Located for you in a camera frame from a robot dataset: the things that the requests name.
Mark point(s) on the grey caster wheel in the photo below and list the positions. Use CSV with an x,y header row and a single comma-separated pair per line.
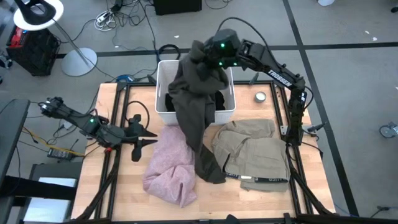
x,y
388,130

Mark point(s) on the dark olive green sweatshirt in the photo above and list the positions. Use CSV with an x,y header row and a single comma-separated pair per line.
x,y
192,109

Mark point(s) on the black box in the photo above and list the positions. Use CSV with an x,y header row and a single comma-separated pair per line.
x,y
177,6

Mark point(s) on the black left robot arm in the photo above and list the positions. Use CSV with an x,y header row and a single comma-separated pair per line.
x,y
71,116

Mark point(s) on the white floor lamp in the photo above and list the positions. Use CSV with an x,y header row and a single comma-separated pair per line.
x,y
79,62

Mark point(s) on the white perforated plastic basket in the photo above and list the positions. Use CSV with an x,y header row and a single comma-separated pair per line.
x,y
163,116

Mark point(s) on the black power brick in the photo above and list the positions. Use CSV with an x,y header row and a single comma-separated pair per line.
x,y
60,154

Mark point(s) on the pink woven garment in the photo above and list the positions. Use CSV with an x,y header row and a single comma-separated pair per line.
x,y
171,168

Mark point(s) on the khaki cargo pants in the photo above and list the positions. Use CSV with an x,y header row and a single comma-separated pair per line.
x,y
255,149

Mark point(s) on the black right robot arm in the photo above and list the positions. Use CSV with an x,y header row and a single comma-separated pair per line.
x,y
281,78

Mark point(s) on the grey cabinet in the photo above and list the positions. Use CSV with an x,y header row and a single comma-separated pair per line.
x,y
56,169

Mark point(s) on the black bench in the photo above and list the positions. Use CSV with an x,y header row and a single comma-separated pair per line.
x,y
11,130

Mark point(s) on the white round object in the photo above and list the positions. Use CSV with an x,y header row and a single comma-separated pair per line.
x,y
325,2

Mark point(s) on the black aluminium table frame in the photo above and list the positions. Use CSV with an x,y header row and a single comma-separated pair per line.
x,y
264,82

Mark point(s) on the dark navy garment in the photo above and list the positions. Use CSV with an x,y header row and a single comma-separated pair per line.
x,y
170,104

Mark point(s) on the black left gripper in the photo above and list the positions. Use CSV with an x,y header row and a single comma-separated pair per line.
x,y
133,135

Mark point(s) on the small round metal tin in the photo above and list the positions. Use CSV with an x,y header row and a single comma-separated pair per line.
x,y
260,97

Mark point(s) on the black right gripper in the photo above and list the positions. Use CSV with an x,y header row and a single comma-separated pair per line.
x,y
214,53

